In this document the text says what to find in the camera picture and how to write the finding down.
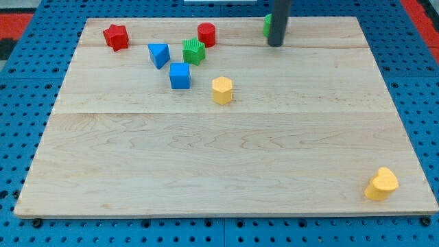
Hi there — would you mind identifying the green star block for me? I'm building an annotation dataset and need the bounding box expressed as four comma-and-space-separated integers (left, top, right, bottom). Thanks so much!
182, 38, 205, 66

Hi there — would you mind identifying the blue triangle block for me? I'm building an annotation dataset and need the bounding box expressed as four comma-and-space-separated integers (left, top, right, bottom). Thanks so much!
147, 43, 170, 69

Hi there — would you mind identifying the red star block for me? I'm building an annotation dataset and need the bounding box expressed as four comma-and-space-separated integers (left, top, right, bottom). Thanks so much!
103, 24, 129, 51

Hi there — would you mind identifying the yellow hexagon block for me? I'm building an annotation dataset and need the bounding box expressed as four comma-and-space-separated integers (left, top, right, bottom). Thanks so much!
212, 76, 233, 105

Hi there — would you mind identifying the light wooden board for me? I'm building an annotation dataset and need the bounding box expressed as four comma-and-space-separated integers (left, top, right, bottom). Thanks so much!
14, 16, 438, 219

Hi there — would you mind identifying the blue cube block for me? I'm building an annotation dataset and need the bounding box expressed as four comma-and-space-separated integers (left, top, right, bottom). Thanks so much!
169, 62, 191, 89

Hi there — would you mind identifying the red cylinder block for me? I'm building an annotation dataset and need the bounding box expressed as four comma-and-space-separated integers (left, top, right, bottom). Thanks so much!
197, 23, 216, 47

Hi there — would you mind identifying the green block behind rod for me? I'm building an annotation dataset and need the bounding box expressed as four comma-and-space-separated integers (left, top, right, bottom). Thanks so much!
263, 14, 272, 37

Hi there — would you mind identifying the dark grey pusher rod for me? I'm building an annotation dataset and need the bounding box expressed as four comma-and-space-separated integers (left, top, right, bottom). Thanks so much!
268, 0, 292, 47

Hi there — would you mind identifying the yellow heart block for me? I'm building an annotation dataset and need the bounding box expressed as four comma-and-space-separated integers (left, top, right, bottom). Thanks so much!
364, 167, 399, 201

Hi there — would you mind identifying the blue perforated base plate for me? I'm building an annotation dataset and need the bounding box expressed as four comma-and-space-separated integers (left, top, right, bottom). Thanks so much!
1, 0, 438, 246

